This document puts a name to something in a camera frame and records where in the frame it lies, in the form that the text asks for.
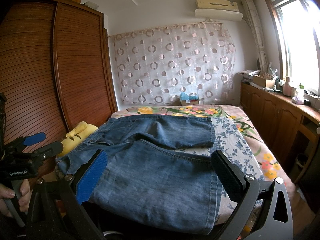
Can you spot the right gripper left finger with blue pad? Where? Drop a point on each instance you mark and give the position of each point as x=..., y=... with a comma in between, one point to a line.
x=80, y=186

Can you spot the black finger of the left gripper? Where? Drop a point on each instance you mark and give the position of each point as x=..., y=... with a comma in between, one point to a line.
x=48, y=151

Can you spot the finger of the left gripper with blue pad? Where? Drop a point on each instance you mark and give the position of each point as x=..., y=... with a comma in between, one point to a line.
x=32, y=139

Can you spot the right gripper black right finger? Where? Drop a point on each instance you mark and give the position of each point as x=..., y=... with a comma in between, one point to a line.
x=241, y=188

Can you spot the blue denim jeans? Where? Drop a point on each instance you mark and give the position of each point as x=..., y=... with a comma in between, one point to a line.
x=149, y=178

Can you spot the colourful floral bed blanket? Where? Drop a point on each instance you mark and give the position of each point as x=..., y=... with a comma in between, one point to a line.
x=268, y=163

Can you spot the yellow Pikachu plush toy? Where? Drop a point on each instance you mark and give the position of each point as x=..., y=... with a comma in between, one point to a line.
x=76, y=136

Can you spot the blue floral white sheet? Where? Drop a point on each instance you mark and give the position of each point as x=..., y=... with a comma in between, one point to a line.
x=231, y=142

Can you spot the brown wooden louvered wardrobe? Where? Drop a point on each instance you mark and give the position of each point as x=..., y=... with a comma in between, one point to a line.
x=55, y=67

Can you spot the brown wooden side cabinet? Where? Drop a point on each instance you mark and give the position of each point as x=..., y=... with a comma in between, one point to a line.
x=289, y=130

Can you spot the small cardboard box blue items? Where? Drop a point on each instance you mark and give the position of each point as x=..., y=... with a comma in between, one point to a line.
x=187, y=100

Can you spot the pink bottle on cabinet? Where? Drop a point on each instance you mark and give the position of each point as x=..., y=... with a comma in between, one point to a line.
x=287, y=87

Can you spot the cardboard box on cabinet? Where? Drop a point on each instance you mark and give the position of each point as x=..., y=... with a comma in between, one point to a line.
x=263, y=82

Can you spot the stack of papers on cabinet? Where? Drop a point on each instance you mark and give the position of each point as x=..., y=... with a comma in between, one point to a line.
x=247, y=75

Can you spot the pink circle patterned curtain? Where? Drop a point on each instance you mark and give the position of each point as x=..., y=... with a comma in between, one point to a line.
x=157, y=66

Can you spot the rolled patterned side curtain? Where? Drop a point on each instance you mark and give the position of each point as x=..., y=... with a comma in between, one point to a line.
x=256, y=28

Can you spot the window with bright light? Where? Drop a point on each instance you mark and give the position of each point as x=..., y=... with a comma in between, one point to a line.
x=297, y=25

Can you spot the white wall air conditioner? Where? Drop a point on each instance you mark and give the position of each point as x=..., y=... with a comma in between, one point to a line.
x=218, y=10

